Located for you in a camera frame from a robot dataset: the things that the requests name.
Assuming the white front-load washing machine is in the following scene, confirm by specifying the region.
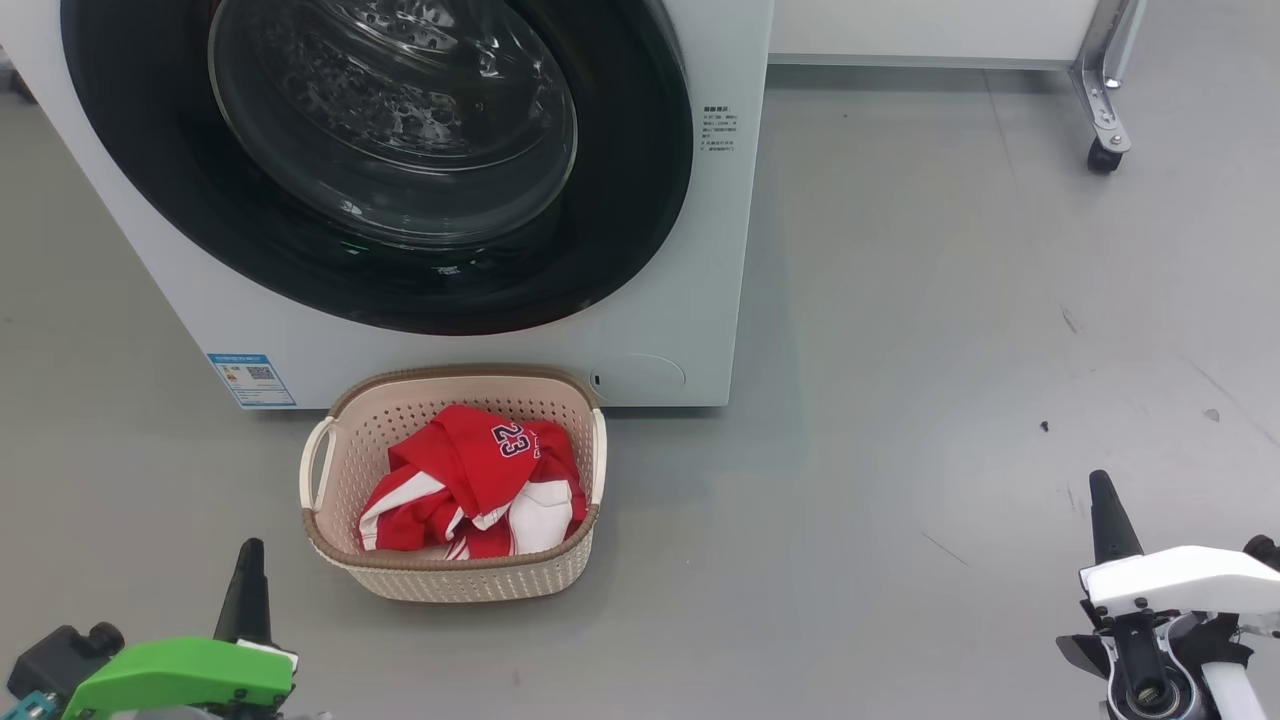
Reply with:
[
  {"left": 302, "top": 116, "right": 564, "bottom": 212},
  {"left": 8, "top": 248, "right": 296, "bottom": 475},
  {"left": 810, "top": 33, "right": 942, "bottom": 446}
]
[{"left": 0, "top": 0, "right": 776, "bottom": 409}]

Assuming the red and white jersey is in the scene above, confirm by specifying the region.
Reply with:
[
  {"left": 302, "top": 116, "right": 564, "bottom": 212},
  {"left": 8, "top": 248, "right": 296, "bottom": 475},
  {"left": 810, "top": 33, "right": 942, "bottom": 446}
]
[{"left": 357, "top": 404, "right": 589, "bottom": 560}]

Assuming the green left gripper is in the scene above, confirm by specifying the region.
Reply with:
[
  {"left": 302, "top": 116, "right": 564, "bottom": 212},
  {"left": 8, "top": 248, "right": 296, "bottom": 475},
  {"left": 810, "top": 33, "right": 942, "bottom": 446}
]
[{"left": 60, "top": 538, "right": 299, "bottom": 720}]

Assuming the cream perforated laundry basket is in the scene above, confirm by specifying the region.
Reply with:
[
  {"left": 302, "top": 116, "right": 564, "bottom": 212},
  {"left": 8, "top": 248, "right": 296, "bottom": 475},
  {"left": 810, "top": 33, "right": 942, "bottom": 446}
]
[{"left": 299, "top": 364, "right": 608, "bottom": 604}]

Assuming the blue energy label sticker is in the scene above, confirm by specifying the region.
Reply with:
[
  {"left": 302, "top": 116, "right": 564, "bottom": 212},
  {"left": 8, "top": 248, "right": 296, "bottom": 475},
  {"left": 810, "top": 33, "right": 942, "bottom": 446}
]
[{"left": 207, "top": 352, "right": 298, "bottom": 410}]

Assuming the grey metal caster stand leg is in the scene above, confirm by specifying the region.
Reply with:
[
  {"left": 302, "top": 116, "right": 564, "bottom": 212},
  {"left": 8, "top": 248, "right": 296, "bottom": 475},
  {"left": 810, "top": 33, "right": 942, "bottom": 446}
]
[{"left": 1068, "top": 0, "right": 1146, "bottom": 176}]

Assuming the round dark glass washer door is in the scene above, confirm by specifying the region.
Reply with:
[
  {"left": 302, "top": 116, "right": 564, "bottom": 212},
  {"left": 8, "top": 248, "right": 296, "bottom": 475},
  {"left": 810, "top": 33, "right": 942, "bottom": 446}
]
[{"left": 60, "top": 0, "right": 695, "bottom": 337}]

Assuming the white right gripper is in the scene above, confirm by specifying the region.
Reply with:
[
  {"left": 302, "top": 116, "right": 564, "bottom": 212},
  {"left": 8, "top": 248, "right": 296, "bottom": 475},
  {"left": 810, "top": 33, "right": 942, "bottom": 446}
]
[{"left": 1080, "top": 470, "right": 1280, "bottom": 641}]

